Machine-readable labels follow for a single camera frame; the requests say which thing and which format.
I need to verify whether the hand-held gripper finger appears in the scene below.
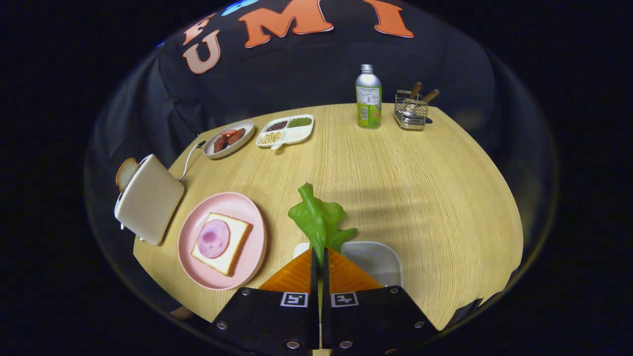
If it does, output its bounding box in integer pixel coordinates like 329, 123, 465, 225
321, 247, 441, 356
210, 249, 319, 356

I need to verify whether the green lettuce leaf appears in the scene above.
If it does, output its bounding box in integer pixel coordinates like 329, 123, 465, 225
288, 182, 358, 267

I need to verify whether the toasted bread slice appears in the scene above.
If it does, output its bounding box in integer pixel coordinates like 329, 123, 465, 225
115, 158, 140, 194

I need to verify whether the white rectangular tray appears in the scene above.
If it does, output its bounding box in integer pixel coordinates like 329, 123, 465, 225
293, 241, 404, 288

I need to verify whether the white bread slice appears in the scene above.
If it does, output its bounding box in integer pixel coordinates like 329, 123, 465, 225
191, 212, 253, 276

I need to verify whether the pink ham slice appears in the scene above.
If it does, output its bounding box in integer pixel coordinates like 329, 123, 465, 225
197, 219, 231, 259

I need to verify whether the pink plate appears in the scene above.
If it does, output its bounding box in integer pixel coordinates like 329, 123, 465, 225
178, 192, 268, 291

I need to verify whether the white divided dish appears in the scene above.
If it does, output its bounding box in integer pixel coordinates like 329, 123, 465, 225
256, 114, 315, 150

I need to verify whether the round grey plate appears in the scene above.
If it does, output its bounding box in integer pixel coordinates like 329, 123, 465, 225
203, 120, 256, 159

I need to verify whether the silver bottle green label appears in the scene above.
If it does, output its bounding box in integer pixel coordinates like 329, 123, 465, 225
356, 64, 382, 130

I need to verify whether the white toaster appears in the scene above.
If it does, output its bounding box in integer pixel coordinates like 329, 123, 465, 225
114, 154, 185, 246

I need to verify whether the black backdrop cloth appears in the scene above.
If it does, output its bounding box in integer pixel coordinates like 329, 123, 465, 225
87, 0, 557, 208

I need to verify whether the white toaster cable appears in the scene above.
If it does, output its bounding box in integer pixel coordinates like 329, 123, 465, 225
177, 141, 206, 181

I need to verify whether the metal wire cutlery basket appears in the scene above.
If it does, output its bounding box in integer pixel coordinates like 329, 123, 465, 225
394, 89, 430, 131

